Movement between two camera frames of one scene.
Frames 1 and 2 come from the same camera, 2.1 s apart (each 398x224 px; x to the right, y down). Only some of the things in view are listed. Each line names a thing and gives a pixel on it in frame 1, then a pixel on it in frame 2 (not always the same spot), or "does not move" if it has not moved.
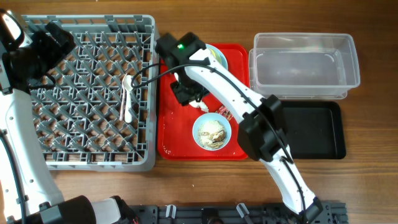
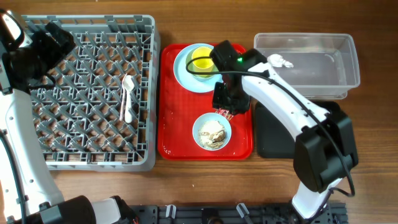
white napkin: x=199 y=104 → x=277 y=60
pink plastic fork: x=122 y=96 does not move
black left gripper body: x=41 y=53 does not move
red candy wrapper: x=223 y=111 does not move
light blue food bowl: x=211 y=131 does not move
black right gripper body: x=186 y=92 → x=230 y=99
